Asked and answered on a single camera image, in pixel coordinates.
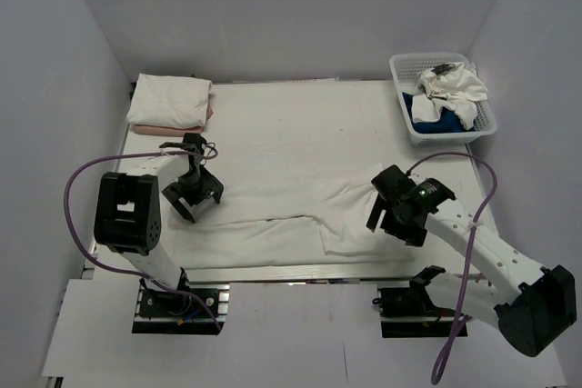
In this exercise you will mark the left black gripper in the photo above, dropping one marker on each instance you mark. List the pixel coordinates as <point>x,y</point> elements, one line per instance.
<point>209,184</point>

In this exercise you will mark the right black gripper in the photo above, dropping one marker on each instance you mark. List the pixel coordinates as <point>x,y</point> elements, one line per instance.
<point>414,234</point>

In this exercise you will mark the white cartoon print t-shirt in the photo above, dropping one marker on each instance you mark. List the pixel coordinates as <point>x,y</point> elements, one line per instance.
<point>282,222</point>

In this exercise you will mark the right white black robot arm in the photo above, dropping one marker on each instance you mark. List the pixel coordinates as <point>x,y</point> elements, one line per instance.
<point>530,304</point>

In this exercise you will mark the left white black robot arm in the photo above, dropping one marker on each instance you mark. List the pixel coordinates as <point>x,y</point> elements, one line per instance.
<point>128,218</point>

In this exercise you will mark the folded pink t-shirt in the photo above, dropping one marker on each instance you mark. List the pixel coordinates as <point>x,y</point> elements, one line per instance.
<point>144,129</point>

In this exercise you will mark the folded white t-shirt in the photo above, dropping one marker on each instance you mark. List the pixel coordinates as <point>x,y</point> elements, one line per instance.
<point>178,102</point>

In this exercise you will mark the blue t-shirt in basket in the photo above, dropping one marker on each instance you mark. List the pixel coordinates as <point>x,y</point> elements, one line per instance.
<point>448,122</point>

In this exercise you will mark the white plastic laundry basket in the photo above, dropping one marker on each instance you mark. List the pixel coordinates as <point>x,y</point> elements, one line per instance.
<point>405,69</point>

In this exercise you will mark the crumpled white t-shirt in basket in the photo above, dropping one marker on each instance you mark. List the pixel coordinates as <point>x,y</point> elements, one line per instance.
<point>452,86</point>

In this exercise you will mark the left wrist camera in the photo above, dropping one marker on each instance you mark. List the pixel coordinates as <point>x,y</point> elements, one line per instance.
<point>192,143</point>

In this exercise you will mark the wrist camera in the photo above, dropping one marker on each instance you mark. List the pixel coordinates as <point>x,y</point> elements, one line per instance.
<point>394,187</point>
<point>192,143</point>

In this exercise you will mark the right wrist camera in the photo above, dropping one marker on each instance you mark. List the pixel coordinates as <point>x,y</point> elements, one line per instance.
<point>394,187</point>

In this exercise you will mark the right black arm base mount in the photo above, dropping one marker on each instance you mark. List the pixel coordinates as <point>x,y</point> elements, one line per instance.
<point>406,312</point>

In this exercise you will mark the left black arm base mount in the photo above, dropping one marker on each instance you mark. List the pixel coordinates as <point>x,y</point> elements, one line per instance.
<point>158,312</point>

